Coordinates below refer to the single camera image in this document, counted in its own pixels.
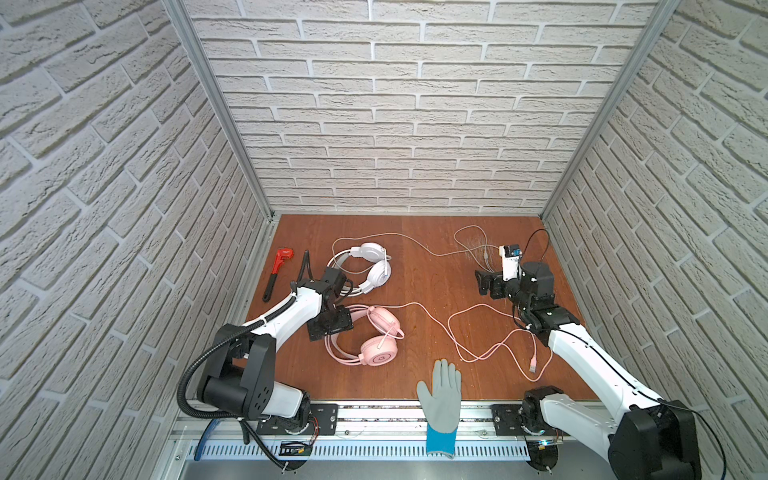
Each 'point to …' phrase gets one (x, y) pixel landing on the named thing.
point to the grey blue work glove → (442, 408)
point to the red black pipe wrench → (282, 254)
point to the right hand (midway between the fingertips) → (492, 266)
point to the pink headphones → (379, 349)
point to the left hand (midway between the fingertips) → (339, 326)
